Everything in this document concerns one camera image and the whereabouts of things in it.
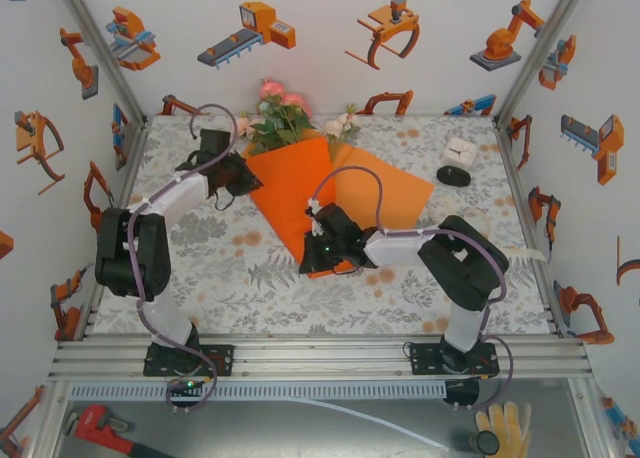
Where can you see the aluminium frame rails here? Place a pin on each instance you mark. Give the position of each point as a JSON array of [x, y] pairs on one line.
[[320, 358]]

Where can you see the peach pink fake flower stem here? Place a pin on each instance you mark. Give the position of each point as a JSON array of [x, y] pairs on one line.
[[295, 100]]

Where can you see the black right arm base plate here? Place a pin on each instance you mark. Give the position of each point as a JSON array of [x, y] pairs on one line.
[[422, 358]]

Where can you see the aluminium frame leg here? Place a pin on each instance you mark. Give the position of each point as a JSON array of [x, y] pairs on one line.
[[50, 418], [592, 418]]

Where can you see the orange wrapping paper sheet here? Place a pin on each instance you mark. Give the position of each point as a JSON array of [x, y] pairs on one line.
[[295, 188]]

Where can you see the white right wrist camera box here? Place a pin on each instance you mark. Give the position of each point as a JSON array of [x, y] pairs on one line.
[[313, 205]]

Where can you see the circuit board with green light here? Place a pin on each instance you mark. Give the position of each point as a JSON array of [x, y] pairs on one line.
[[187, 385]]

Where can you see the yellow work glove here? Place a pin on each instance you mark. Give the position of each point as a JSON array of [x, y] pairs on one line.
[[505, 423]]

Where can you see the grey floral tablecloth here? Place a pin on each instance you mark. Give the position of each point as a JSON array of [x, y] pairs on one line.
[[400, 318]]

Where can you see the red pipe wrench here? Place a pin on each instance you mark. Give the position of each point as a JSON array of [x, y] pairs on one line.
[[92, 423]]

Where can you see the black oval object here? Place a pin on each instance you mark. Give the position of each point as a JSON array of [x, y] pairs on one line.
[[452, 176]]

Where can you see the black round cylinder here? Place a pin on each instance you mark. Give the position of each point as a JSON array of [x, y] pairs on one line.
[[486, 443]]

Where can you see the cream printed ribbon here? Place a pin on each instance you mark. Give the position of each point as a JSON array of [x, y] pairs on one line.
[[530, 254]]

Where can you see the small black box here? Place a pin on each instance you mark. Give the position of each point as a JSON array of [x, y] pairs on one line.
[[462, 392]]

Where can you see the cream fake flower stem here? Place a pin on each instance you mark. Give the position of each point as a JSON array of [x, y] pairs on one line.
[[334, 127]]

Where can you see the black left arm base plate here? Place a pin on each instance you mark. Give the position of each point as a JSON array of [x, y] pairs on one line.
[[225, 360]]

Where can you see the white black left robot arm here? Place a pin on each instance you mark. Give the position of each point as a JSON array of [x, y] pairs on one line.
[[132, 258]]

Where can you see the aluminium corner post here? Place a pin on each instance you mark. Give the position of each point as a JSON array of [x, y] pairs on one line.
[[100, 48], [545, 48]]

